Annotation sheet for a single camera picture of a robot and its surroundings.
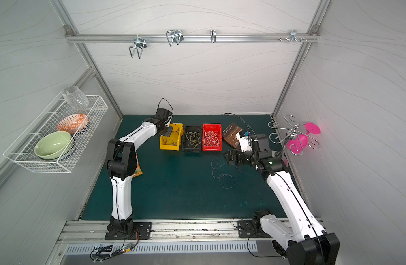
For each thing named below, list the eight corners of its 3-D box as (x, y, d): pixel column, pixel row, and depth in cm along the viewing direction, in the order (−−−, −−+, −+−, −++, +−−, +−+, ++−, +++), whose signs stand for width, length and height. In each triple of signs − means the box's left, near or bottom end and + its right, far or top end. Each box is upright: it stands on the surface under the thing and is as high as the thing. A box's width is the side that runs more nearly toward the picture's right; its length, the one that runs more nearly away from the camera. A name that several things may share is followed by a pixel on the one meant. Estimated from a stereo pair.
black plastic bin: (182, 154, 103) (181, 147, 97) (185, 131, 116) (184, 123, 110) (201, 154, 103) (200, 147, 97) (201, 131, 116) (201, 123, 110)
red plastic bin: (202, 151, 102) (202, 145, 97) (203, 129, 114) (202, 123, 109) (222, 151, 102) (223, 145, 97) (220, 129, 114) (221, 123, 109)
